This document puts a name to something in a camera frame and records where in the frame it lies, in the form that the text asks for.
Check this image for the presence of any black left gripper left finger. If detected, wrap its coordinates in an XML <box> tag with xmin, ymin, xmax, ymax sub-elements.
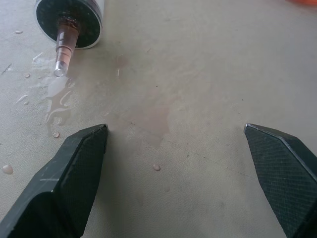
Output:
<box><xmin>0</xmin><ymin>123</ymin><xmax>109</xmax><ymax>238</ymax></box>

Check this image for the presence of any spilled water puddle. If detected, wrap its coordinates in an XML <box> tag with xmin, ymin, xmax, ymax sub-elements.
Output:
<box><xmin>16</xmin><ymin>52</ymin><xmax>77</xmax><ymax>139</ymax></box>

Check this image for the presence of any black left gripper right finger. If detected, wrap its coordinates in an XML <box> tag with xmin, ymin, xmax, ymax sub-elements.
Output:
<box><xmin>243</xmin><ymin>123</ymin><xmax>317</xmax><ymax>238</ymax></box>

